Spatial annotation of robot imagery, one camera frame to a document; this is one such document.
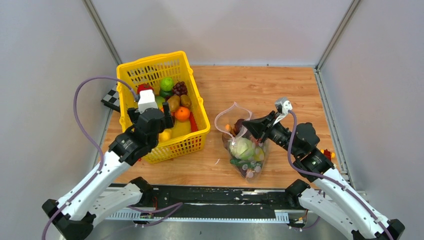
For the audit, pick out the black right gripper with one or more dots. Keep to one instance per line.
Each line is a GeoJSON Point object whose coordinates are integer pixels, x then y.
{"type": "Point", "coordinates": [257, 126]}

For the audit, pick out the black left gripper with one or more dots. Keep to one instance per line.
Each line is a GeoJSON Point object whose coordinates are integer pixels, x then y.
{"type": "Point", "coordinates": [167, 120]}

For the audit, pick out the dark purple mangosteen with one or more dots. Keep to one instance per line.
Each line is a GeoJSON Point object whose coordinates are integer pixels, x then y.
{"type": "Point", "coordinates": [238, 125]}

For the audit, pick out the green white cabbage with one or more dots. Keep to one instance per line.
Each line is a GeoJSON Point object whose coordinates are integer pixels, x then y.
{"type": "Point", "coordinates": [242, 148]}

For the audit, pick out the yellow lemon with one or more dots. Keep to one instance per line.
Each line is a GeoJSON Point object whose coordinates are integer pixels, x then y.
{"type": "Point", "coordinates": [259, 154]}

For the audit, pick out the clear zip top bag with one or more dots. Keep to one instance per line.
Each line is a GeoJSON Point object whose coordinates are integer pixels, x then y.
{"type": "Point", "coordinates": [230, 116]}

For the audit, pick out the green bell pepper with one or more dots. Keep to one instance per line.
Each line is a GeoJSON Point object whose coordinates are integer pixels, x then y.
{"type": "Point", "coordinates": [246, 164]}

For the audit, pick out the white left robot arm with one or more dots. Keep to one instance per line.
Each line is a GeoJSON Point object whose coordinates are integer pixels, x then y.
{"type": "Point", "coordinates": [77, 213]}

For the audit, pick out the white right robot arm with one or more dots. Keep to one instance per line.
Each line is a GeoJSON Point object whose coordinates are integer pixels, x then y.
{"type": "Point", "coordinates": [326, 193]}

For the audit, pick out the yellow green mango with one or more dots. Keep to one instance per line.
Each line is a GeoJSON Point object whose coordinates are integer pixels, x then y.
{"type": "Point", "coordinates": [159, 101]}

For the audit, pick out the yellow fruit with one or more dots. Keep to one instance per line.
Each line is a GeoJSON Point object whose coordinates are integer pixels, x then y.
{"type": "Point", "coordinates": [164, 136]}

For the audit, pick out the brown pear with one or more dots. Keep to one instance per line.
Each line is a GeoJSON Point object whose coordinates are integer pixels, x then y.
{"type": "Point", "coordinates": [174, 103]}

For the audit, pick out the orange tangerine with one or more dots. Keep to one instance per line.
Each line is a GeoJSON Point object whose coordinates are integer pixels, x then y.
{"type": "Point", "coordinates": [182, 114]}

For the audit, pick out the red tomato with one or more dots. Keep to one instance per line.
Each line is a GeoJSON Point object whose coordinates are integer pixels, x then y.
{"type": "Point", "coordinates": [143, 87]}

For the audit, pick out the brown kiwi potato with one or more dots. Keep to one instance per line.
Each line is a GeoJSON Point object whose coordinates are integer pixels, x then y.
{"type": "Point", "coordinates": [185, 101]}

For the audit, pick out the dark purple grapes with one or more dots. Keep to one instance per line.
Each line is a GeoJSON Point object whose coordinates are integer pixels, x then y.
{"type": "Point", "coordinates": [180, 88]}

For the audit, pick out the red chili pepper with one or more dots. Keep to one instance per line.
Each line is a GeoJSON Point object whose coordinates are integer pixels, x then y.
{"type": "Point", "coordinates": [193, 124]}

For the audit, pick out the black white checkerboard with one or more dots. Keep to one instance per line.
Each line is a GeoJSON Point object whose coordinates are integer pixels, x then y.
{"type": "Point", "coordinates": [111, 99]}

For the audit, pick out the yellow plastic basket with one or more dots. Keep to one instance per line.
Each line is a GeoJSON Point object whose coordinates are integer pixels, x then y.
{"type": "Point", "coordinates": [151, 70]}

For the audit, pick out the red toy piece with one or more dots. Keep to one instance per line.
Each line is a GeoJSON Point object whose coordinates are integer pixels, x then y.
{"type": "Point", "coordinates": [328, 154]}

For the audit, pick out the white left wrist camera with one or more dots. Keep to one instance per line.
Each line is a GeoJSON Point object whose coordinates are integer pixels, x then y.
{"type": "Point", "coordinates": [146, 100]}

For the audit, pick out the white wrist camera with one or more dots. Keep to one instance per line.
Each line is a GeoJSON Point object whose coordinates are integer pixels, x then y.
{"type": "Point", "coordinates": [146, 100]}
{"type": "Point", "coordinates": [283, 106]}

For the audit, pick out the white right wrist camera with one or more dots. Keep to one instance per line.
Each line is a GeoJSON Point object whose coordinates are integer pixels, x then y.
{"type": "Point", "coordinates": [283, 106]}

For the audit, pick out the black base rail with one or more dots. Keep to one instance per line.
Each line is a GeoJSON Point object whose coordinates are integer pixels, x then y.
{"type": "Point", "coordinates": [220, 203]}

